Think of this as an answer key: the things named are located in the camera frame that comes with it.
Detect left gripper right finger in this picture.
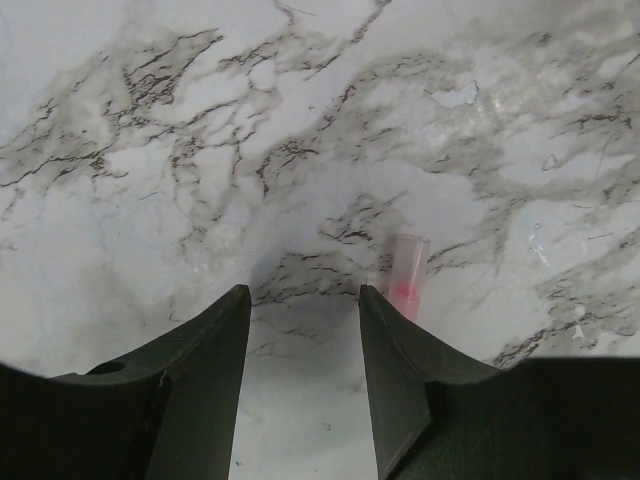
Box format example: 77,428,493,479
359,285,639,479

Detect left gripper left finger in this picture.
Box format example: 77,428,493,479
1,285,251,479

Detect pink pen cap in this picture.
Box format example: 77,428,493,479
387,234,431,322

